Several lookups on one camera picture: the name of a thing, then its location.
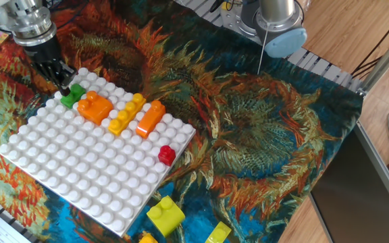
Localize slim yellow four-stud block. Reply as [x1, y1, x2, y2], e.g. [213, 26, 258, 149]
[107, 92, 147, 137]

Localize colourful sunflower pattern rug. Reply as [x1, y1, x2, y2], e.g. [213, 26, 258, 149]
[0, 0, 364, 243]

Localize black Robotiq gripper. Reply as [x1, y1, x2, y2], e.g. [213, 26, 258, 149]
[22, 34, 78, 97]

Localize white and silver wrist adapter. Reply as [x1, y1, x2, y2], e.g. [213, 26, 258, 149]
[0, 0, 57, 47]

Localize white studded baseplate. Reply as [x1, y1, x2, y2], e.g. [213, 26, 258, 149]
[0, 67, 197, 238]

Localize orange two-stud block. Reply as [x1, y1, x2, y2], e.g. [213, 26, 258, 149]
[76, 90, 115, 126]

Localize slim orange sloped block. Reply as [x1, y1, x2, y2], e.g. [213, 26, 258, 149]
[135, 99, 167, 140]

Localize large yellow four-stud block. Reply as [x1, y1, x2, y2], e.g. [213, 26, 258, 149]
[138, 232, 159, 243]

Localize black monitor panel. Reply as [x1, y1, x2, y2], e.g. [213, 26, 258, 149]
[308, 120, 389, 243]

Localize small red block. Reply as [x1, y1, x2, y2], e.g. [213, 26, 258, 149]
[157, 144, 177, 167]

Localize white zip tie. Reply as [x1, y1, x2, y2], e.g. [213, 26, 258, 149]
[257, 24, 269, 76]

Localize black floor cables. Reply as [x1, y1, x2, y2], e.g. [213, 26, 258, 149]
[351, 6, 389, 79]

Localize small lime single-stud block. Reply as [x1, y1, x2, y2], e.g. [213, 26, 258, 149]
[204, 221, 232, 243]

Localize small green two-stud block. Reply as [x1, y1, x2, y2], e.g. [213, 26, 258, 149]
[60, 83, 87, 109]

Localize aluminium frame beam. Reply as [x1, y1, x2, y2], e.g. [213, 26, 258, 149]
[356, 28, 389, 99]

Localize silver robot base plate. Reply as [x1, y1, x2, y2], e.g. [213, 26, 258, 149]
[219, 1, 263, 47]

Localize large lime two-stud block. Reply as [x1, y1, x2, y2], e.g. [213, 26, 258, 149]
[146, 195, 186, 238]

